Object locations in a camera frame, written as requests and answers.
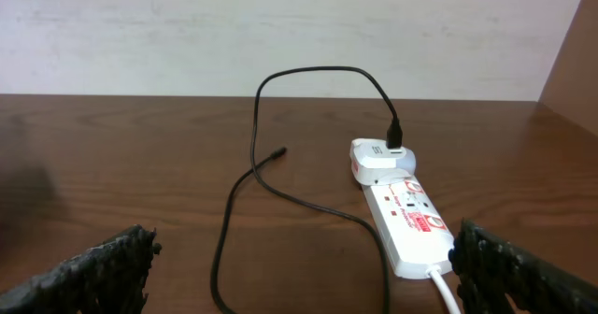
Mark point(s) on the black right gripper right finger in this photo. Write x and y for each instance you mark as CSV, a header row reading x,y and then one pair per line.
x,y
499,277

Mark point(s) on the white power strip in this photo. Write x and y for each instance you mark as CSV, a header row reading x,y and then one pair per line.
x,y
415,237

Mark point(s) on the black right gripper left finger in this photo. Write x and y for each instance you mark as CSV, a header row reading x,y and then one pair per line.
x,y
107,278

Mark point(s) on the white usb wall charger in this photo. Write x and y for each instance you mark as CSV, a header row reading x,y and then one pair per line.
x,y
374,164

